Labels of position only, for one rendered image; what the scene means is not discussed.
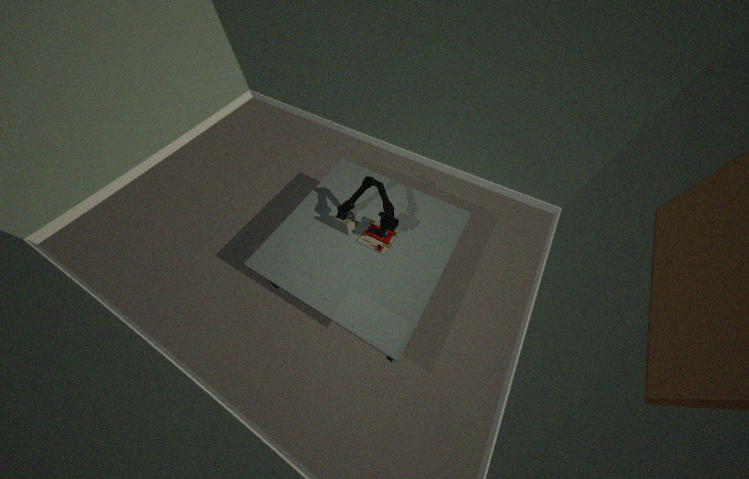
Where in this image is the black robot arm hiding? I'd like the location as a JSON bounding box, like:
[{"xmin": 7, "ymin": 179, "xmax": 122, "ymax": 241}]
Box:
[{"xmin": 336, "ymin": 177, "xmax": 399, "ymax": 232}]

